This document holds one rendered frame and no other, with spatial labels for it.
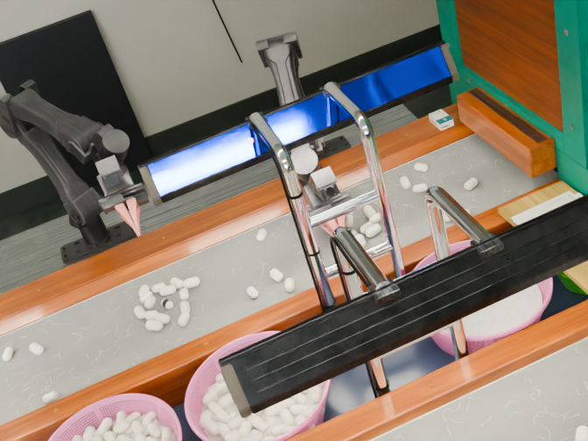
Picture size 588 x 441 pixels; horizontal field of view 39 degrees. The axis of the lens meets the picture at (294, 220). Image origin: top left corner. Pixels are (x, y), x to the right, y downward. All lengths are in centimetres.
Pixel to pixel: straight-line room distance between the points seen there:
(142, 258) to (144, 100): 193
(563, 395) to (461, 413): 16
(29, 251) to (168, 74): 163
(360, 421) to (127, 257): 76
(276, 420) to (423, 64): 71
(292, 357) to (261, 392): 6
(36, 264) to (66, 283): 31
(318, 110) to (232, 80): 228
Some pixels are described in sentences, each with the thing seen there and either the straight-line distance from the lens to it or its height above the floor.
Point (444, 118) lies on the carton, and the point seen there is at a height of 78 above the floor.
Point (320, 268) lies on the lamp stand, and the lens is 152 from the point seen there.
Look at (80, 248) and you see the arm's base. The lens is 219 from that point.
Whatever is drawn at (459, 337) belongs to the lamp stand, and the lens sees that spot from 142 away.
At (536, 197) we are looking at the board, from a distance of 174.
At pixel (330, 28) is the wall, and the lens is 386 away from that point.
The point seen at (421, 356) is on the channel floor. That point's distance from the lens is 158.
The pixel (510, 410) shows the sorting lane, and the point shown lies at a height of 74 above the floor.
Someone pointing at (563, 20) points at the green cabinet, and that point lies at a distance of 157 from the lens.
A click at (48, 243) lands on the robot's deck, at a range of 229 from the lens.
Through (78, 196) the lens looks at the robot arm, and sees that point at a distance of 209.
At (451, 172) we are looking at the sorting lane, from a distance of 191.
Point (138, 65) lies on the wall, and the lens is 370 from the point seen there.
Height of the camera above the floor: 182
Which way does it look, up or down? 35 degrees down
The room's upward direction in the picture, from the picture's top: 18 degrees counter-clockwise
